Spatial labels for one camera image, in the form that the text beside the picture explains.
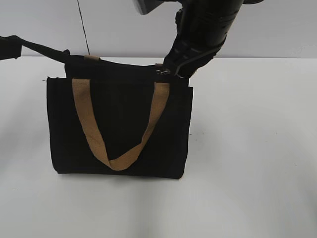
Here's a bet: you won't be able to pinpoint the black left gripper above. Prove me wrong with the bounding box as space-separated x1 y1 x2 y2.
0 36 72 64

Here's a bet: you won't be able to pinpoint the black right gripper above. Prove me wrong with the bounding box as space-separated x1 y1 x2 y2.
163 8 226 78

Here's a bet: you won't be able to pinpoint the black tote bag tan handles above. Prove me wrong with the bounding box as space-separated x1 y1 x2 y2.
47 57 193 179

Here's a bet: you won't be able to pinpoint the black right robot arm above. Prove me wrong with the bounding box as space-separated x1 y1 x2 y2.
163 0 243 78

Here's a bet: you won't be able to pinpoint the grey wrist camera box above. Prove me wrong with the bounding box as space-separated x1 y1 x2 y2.
133 0 164 15

